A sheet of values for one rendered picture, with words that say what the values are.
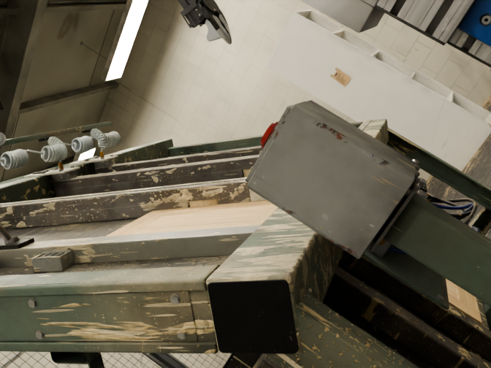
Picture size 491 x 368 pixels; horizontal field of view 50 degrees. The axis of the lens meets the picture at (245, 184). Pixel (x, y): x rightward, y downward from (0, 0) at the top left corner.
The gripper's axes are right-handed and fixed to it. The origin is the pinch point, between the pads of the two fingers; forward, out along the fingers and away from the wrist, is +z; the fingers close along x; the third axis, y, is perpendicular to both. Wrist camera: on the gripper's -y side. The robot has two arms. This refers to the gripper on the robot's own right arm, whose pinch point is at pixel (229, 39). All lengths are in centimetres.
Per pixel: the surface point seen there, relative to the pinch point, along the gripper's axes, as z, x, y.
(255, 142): 32, -117, 67
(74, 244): 25, 66, 26
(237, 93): -24, -487, 227
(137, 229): 30, 49, 25
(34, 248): 21, 68, 35
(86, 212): 19, 33, 51
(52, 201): 11, 33, 59
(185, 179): 27, -13, 48
